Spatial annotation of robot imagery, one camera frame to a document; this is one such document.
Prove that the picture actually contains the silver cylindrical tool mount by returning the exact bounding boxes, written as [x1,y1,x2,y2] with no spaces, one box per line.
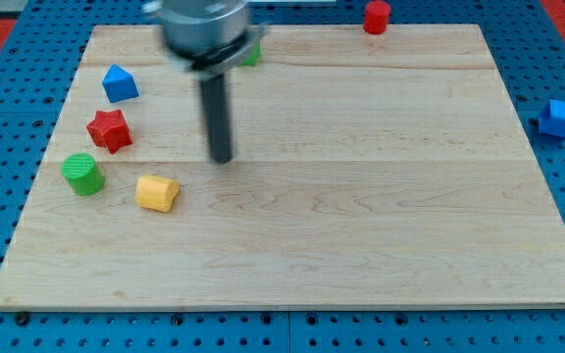
[141,0,268,77]

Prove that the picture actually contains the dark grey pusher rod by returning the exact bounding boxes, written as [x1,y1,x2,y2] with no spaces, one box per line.
[198,75,233,164]

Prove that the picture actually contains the red star block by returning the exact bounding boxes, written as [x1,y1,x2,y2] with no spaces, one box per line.
[86,110,132,154]

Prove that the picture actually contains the green block behind tool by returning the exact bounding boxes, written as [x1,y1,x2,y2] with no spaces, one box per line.
[241,42,261,67]

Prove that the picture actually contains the blue pentagon block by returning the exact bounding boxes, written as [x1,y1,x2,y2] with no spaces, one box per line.
[102,64,139,103]

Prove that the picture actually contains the yellow cylinder block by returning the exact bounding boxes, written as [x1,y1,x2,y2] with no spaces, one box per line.
[135,175,180,212]

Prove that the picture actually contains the green cylinder block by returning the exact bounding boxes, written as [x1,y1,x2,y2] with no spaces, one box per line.
[61,153,105,196]

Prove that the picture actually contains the red cylinder block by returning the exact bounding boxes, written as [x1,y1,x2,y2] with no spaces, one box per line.
[362,0,391,35]

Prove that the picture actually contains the wooden board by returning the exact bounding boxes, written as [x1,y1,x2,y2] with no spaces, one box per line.
[0,25,565,312]

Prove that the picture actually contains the blue cube block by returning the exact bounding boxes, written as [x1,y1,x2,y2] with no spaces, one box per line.
[538,99,565,138]

